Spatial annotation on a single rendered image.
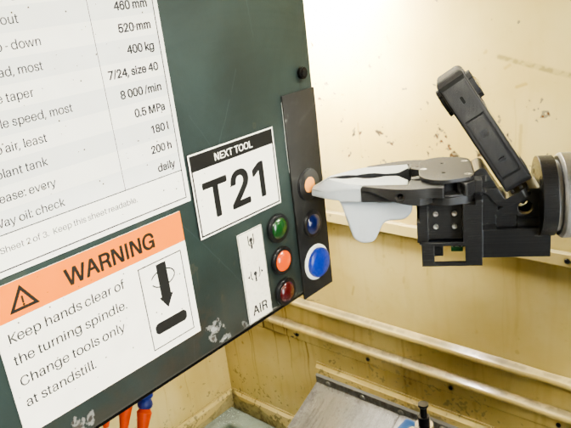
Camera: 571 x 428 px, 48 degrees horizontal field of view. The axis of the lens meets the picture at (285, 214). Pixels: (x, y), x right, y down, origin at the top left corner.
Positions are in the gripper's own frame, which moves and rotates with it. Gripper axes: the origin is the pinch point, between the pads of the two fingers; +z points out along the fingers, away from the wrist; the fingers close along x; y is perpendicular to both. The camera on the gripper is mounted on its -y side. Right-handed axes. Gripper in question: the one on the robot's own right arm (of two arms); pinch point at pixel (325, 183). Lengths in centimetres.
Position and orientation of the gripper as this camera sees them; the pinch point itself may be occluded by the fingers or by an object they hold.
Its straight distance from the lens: 60.0
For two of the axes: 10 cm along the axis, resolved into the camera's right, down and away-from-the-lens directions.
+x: 1.8, -3.5, 9.2
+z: -9.8, 0.4, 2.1
